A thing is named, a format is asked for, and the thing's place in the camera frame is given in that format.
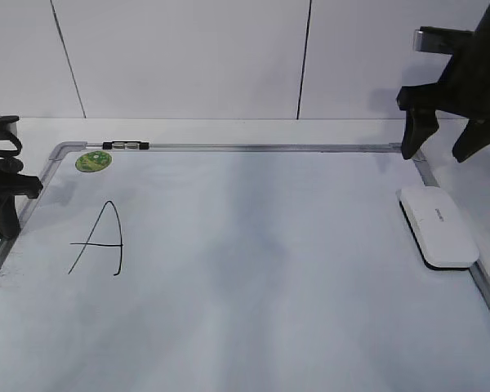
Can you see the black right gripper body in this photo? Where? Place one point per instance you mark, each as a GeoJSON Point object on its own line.
{"type": "Point", "coordinates": [464, 85]}

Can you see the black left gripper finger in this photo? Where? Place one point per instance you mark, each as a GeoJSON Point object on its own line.
{"type": "Point", "coordinates": [9, 222]}

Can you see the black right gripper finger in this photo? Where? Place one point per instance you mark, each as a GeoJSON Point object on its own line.
{"type": "Point", "coordinates": [475, 137]}
{"type": "Point", "coordinates": [420, 125]}

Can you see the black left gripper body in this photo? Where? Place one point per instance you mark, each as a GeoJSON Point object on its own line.
{"type": "Point", "coordinates": [12, 183]}

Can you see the white whiteboard eraser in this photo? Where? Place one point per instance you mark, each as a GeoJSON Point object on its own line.
{"type": "Point", "coordinates": [444, 239]}

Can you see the green round magnet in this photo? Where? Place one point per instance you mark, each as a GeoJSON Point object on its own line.
{"type": "Point", "coordinates": [94, 161]}

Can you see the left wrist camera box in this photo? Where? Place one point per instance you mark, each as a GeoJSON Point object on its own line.
{"type": "Point", "coordinates": [8, 126]}

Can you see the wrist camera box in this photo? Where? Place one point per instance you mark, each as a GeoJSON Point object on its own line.
{"type": "Point", "coordinates": [8, 126]}
{"type": "Point", "coordinates": [430, 39]}

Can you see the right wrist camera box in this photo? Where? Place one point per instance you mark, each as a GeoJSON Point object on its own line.
{"type": "Point", "coordinates": [430, 39]}

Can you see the whiteboard with aluminium frame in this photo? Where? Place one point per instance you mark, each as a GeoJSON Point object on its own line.
{"type": "Point", "coordinates": [234, 271]}

